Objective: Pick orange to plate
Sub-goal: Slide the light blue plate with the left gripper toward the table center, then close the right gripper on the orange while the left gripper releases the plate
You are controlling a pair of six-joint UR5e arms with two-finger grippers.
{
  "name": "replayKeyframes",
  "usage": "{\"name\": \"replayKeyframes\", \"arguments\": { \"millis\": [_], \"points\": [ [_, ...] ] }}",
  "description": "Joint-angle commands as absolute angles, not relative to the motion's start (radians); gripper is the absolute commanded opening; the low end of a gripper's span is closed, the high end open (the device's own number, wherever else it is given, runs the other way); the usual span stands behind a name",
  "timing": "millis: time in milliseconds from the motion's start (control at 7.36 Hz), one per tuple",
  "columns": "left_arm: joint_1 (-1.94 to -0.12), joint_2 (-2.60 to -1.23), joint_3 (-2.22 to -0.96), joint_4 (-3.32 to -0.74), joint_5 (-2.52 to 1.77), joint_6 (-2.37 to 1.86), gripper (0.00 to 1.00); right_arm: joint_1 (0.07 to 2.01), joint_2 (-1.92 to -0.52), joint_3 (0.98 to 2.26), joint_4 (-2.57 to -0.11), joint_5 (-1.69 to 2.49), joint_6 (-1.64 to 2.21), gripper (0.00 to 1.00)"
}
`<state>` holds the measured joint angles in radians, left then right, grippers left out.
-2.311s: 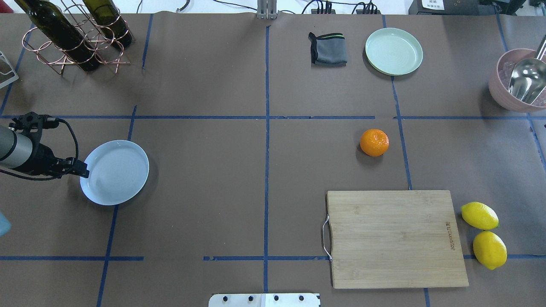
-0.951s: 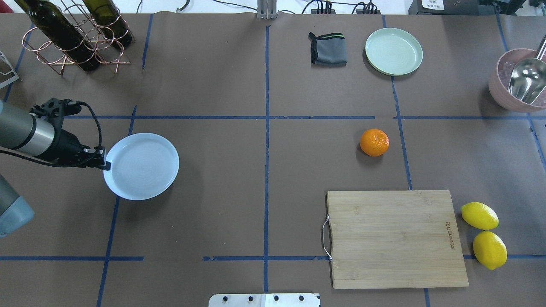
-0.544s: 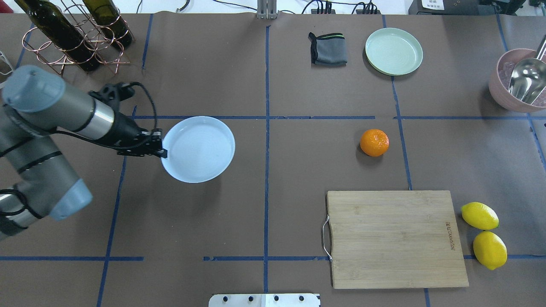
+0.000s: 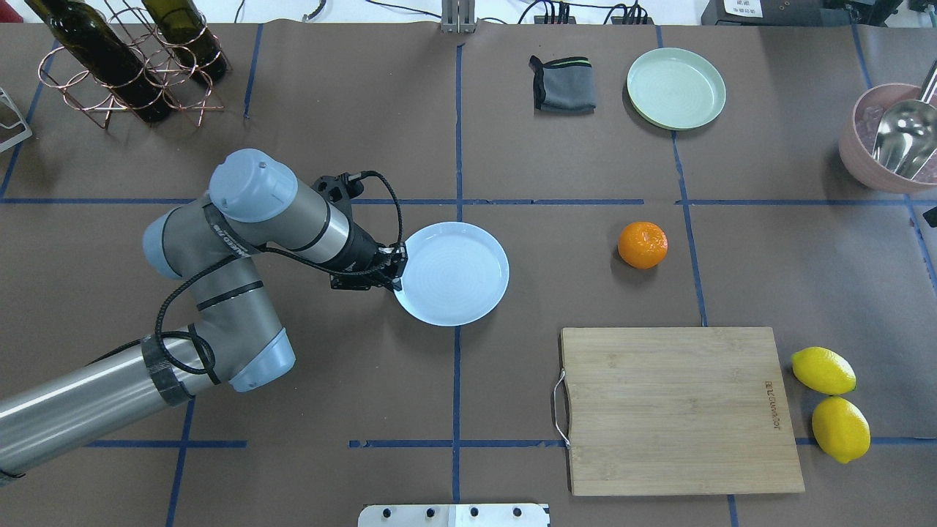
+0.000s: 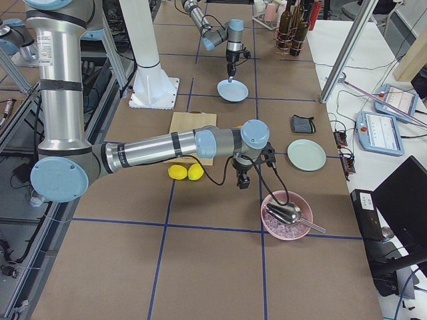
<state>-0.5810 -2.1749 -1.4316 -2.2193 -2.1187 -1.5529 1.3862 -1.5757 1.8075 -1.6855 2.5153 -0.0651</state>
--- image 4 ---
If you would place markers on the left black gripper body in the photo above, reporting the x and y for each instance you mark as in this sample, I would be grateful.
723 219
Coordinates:
359 252

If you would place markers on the light blue plate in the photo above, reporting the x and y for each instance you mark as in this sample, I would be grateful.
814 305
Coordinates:
455 273

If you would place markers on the orange fruit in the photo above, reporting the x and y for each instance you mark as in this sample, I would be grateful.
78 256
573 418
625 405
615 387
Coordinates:
642 245

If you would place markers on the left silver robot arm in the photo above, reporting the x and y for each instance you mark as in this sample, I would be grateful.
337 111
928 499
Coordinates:
219 325

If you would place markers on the light green plate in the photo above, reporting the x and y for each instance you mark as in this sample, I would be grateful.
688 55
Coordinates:
676 89

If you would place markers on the grey folded cloth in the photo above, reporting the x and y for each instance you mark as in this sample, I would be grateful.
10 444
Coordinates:
565 85

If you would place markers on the bamboo cutting board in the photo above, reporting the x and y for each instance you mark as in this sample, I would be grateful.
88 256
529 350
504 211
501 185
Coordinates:
677 411

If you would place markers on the dark brown wine bottle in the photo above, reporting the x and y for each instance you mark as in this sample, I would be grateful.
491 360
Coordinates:
194 46

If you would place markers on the dark green wine bottle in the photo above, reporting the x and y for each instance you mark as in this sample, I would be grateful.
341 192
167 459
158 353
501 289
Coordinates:
86 35

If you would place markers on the yellow lemon near board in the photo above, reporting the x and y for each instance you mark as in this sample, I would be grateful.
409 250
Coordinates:
824 371

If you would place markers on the black desktop box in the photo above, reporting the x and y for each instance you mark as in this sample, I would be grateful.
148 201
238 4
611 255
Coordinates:
798 13

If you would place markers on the yellow lemon outer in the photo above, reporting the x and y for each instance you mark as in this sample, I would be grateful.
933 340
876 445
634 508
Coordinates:
840 429

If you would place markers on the pink bowl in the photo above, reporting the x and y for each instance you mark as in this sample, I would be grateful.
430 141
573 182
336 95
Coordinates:
871 157

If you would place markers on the metal scoop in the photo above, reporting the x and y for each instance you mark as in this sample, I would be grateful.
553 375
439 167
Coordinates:
906 134

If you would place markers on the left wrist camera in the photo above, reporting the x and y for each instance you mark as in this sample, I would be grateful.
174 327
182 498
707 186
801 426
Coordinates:
344 187

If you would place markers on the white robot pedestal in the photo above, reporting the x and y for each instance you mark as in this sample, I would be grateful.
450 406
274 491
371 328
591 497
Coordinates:
508 514

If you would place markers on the aluminium frame post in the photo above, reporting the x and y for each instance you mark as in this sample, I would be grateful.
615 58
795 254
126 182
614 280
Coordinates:
458 17

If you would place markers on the copper wire bottle rack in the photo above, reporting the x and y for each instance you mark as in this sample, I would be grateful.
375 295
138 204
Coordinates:
151 59

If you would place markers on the white wire cup rack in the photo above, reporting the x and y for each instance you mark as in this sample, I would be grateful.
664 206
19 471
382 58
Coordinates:
14 128

